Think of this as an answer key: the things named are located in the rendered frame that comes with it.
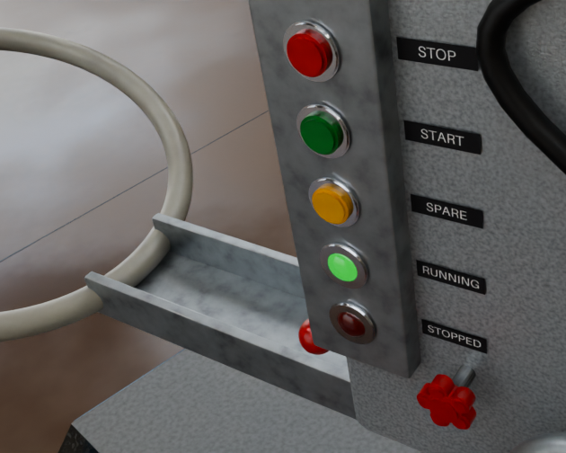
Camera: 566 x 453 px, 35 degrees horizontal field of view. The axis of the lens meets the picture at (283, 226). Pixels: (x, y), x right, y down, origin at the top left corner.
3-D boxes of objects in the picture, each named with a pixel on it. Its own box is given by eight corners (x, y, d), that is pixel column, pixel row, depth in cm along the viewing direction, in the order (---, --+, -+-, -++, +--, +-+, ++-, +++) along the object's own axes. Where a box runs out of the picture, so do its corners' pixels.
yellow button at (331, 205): (358, 220, 56) (352, 186, 54) (349, 230, 55) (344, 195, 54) (322, 210, 57) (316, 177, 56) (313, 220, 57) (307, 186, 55)
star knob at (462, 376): (495, 395, 61) (494, 354, 59) (468, 440, 58) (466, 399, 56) (445, 377, 63) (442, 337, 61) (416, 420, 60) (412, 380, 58)
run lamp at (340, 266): (367, 277, 59) (363, 249, 58) (357, 290, 58) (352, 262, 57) (336, 268, 60) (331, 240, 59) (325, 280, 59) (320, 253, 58)
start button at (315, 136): (348, 151, 53) (342, 112, 51) (339, 160, 52) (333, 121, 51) (311, 143, 54) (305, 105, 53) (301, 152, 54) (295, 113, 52)
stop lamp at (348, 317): (375, 333, 62) (371, 307, 61) (365, 347, 61) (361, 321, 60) (345, 324, 63) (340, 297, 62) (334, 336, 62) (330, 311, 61)
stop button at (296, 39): (338, 73, 50) (331, 30, 48) (327, 82, 49) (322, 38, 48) (298, 66, 51) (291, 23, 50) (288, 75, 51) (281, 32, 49)
